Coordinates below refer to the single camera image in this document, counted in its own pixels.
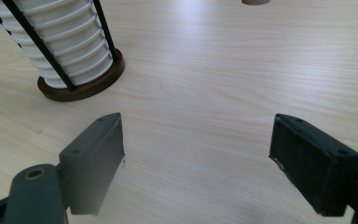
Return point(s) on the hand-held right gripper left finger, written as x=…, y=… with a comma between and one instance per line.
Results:
x=91, y=165

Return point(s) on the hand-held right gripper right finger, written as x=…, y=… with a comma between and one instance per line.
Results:
x=313, y=165

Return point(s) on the round wooden object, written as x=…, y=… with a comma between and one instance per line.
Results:
x=255, y=2

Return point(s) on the stack of white paper cups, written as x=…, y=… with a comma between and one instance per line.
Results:
x=60, y=40

